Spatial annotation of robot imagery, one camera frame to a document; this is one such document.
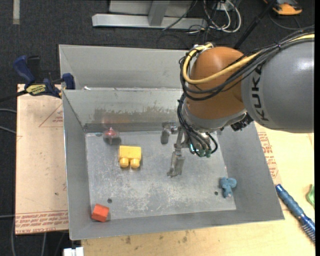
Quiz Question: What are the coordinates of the grey L-shaped object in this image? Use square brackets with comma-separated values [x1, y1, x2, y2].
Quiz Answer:
[160, 121, 181, 146]

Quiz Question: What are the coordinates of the blue toy elephant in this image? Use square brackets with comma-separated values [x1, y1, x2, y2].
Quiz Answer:
[219, 176, 238, 199]

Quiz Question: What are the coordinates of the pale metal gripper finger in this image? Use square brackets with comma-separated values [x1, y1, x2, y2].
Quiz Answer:
[174, 155, 186, 176]
[166, 151, 177, 178]

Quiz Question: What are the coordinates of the orange-red cube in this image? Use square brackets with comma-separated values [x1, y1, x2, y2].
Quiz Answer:
[90, 203, 111, 223]

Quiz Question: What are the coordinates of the grey metal bin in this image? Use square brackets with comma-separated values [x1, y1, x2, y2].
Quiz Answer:
[58, 44, 286, 241]

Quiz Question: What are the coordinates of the red-brown spinning top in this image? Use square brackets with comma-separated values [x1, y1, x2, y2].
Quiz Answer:
[102, 127, 121, 146]

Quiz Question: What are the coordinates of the yellow toy building block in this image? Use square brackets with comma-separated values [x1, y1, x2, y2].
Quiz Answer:
[118, 145, 142, 170]

